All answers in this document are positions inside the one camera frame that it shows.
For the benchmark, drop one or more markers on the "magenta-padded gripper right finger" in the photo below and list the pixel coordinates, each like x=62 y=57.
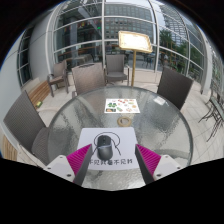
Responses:
x=158 y=163

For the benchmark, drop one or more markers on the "gold menu stand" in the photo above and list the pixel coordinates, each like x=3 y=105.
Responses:
x=135 y=40

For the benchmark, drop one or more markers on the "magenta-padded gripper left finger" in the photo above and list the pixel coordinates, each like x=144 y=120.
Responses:
x=68 y=165

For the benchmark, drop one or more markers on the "wooden slat bench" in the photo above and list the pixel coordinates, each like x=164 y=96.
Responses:
x=38 y=93

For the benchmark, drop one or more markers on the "white mouse pad black print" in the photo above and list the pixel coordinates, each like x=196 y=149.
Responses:
x=126 y=140

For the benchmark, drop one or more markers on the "black computer mouse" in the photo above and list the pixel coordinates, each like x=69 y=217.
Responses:
x=104 y=148

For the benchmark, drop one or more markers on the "dark brown wicker chair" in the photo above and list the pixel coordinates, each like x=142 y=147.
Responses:
x=174 y=86

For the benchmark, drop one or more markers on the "black metal folding table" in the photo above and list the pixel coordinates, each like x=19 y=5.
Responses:
x=213 y=113

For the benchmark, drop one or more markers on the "colourful picture menu sheet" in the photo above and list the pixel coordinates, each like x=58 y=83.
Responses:
x=121 y=106

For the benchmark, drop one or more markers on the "grey wicker chair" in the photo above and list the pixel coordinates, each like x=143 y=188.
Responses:
x=21 y=121
x=60 y=71
x=116 y=66
x=88 y=79

